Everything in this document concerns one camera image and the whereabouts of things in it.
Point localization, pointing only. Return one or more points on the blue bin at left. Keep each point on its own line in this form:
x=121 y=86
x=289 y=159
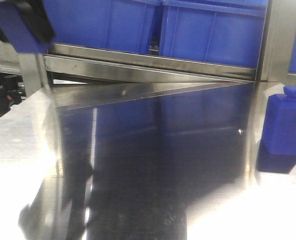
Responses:
x=122 y=25

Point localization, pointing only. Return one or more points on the blue bin on rack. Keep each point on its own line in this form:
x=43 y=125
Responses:
x=211 y=33

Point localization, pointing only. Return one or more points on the blue bottle-shaped plastic part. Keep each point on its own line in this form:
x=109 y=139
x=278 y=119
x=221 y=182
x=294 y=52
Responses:
x=277 y=149

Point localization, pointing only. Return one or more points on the black equipment at left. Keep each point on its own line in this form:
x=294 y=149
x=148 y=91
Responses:
x=12 y=91

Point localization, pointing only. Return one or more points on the stainless steel shelf rack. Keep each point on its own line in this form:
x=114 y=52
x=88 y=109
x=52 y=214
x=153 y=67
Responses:
x=93 y=66

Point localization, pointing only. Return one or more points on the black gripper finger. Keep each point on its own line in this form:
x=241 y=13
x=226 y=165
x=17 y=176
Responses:
x=34 y=16

